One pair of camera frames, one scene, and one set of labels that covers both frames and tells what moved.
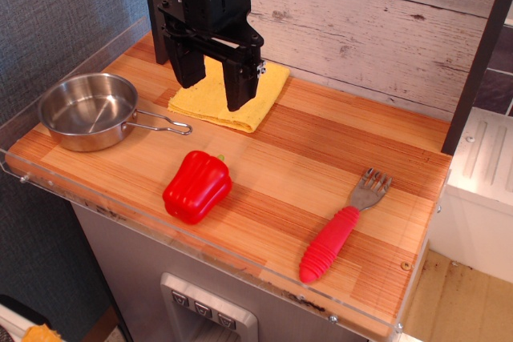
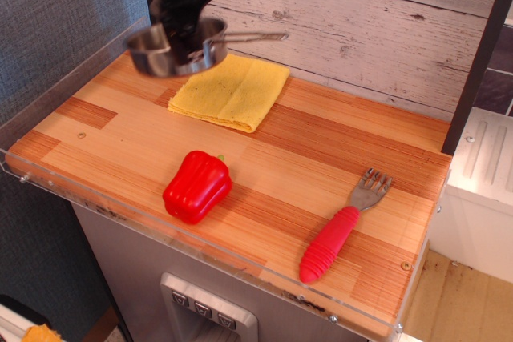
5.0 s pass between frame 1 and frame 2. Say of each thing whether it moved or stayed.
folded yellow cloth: stayed
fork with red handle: stayed
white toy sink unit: stayed
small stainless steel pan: moved
